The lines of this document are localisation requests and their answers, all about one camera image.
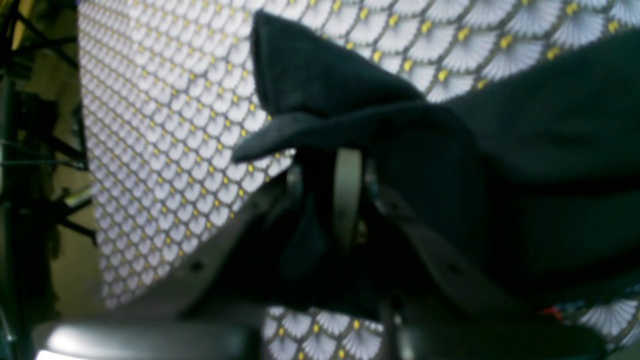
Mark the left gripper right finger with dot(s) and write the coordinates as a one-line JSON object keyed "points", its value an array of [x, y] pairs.
{"points": [[460, 313]]}

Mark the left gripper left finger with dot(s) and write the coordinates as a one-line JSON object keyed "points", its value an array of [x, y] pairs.
{"points": [[210, 306]]}

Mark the dark navy T-shirt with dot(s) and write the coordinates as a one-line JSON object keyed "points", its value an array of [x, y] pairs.
{"points": [[534, 179]]}

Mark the fan-patterned tablecloth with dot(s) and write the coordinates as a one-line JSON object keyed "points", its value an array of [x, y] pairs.
{"points": [[169, 93]]}

